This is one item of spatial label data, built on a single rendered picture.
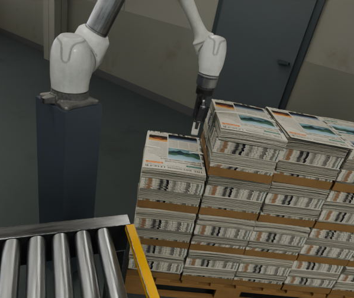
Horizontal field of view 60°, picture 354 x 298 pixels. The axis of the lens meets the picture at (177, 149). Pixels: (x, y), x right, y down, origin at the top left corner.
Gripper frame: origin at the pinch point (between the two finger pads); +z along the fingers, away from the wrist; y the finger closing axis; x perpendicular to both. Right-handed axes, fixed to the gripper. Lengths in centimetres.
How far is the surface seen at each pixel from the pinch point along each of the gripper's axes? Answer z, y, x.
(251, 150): -2.2, -19.6, -21.8
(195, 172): 13.2, -18.6, -0.9
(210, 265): 69, -18, -21
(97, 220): 16, -52, 34
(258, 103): 45, 208, -105
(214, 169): 9.5, -20.0, -8.5
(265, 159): 0.8, -19.9, -28.7
